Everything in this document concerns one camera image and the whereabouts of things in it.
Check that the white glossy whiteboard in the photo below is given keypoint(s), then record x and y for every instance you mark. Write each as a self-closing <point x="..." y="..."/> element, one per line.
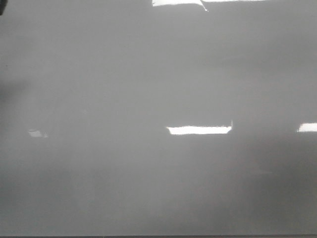
<point x="120" y="118"/>

